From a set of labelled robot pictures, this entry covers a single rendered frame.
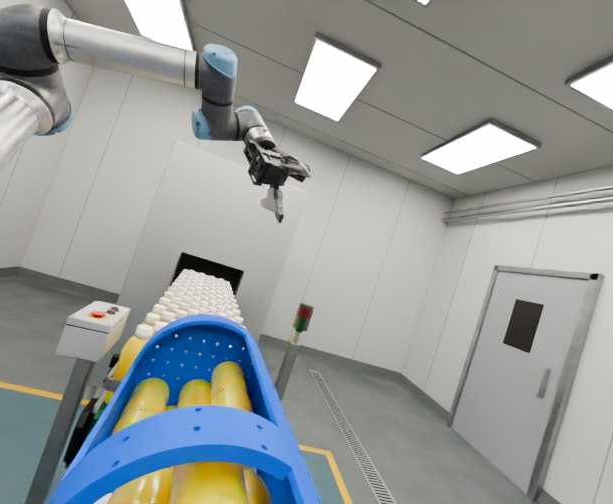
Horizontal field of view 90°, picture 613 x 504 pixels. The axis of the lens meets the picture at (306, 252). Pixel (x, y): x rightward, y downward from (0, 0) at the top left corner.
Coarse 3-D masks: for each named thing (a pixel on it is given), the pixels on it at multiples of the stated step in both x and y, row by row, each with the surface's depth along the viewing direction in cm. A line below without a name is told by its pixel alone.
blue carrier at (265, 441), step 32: (192, 320) 65; (224, 320) 69; (160, 352) 68; (192, 352) 70; (224, 352) 72; (256, 352) 62; (128, 384) 60; (256, 384) 75; (160, 416) 31; (192, 416) 31; (224, 416) 32; (256, 416) 34; (96, 448) 30; (128, 448) 27; (160, 448) 26; (192, 448) 27; (224, 448) 28; (256, 448) 29; (288, 448) 33; (64, 480) 29; (96, 480) 25; (128, 480) 25; (288, 480) 45
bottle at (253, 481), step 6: (246, 468) 40; (246, 474) 37; (252, 474) 37; (246, 480) 35; (252, 480) 36; (258, 480) 36; (246, 486) 35; (252, 486) 35; (258, 486) 35; (264, 486) 36; (252, 492) 34; (258, 492) 34; (264, 492) 35; (252, 498) 33; (258, 498) 33; (264, 498) 34; (270, 498) 35
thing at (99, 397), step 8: (104, 392) 85; (96, 400) 81; (88, 408) 77; (96, 408) 79; (80, 416) 75; (88, 416) 77; (80, 424) 74; (88, 424) 80; (80, 432) 74; (88, 432) 91; (72, 440) 74; (80, 440) 77; (72, 448) 74; (80, 448) 81; (64, 456) 73; (72, 456) 74
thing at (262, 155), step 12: (252, 144) 77; (264, 144) 79; (252, 156) 75; (264, 156) 73; (276, 156) 75; (252, 168) 75; (264, 168) 72; (276, 168) 73; (252, 180) 76; (264, 180) 75; (276, 180) 77
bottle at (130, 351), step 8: (136, 336) 82; (144, 336) 83; (128, 344) 81; (136, 344) 81; (144, 344) 82; (128, 352) 80; (136, 352) 81; (120, 360) 81; (128, 360) 80; (120, 368) 80; (128, 368) 80; (120, 376) 80; (112, 392) 80
